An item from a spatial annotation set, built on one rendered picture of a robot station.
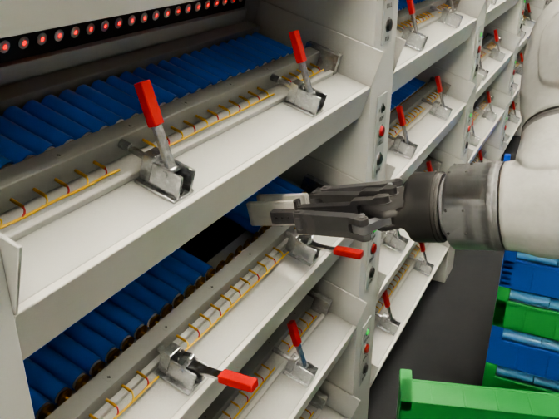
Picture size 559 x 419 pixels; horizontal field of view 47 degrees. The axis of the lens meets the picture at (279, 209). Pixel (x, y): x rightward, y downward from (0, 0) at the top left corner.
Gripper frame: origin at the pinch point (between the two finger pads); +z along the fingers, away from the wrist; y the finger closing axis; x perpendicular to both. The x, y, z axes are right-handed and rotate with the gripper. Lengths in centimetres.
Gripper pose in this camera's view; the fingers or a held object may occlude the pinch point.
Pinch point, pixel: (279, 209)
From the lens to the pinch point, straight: 76.8
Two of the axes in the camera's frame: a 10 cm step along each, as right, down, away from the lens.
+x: 2.0, 9.3, 3.2
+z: -8.7, 0.1, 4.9
